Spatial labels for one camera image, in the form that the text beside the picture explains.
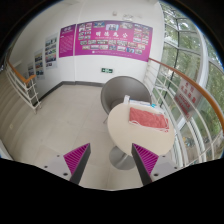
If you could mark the green exit sign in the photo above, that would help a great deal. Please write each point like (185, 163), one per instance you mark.
(107, 70)

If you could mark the grey round-back chair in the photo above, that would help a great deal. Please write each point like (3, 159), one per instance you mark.
(114, 91)

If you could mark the round white table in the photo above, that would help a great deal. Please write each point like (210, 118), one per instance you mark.
(124, 134)

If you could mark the red white warning sign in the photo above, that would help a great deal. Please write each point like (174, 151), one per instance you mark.
(187, 98)

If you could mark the large magenta wall poster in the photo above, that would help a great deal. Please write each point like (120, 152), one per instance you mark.
(114, 38)

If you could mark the pink red towel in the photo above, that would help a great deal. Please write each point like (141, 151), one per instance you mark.
(148, 120)

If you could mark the white photo notice board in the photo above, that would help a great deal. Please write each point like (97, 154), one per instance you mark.
(51, 51)
(30, 69)
(39, 66)

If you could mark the small magenta wall poster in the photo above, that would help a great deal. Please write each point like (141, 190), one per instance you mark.
(66, 41)

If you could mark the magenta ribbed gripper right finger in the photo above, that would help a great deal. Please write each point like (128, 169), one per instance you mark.
(151, 167)

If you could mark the white blue packet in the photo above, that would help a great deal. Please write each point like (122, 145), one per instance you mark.
(128, 100)

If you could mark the left stair railing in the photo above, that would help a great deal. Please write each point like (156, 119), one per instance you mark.
(25, 87)

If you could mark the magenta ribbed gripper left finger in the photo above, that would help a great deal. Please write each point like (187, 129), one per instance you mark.
(71, 165)

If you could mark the right wooden handrail railing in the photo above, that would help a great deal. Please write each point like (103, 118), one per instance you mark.
(197, 118)

